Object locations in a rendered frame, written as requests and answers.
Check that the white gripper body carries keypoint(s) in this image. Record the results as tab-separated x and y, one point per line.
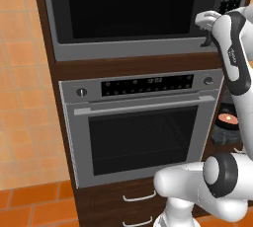
207	19

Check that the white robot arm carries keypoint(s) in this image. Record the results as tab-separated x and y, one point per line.
230	56

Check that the black glass microwave door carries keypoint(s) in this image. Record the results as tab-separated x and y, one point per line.
131	7

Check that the grey black microwave oven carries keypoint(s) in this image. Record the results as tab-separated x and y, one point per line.
131	50

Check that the orange round waffle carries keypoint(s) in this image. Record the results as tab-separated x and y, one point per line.
228	118

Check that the black bowl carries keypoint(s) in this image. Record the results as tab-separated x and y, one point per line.
224	125

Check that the grey glass oven door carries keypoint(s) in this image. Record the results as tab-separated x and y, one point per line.
138	138

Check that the dark round oven knob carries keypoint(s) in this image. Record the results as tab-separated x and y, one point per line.
81	92
208	80

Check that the dark grey block object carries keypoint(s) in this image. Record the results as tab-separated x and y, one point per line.
225	136

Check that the dark wood cabinet housing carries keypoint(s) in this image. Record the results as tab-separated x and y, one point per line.
99	66

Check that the grey built-in oven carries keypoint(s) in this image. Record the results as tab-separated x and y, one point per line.
138	138

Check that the dark wood drawer front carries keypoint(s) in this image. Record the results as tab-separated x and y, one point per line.
105	221
105	199

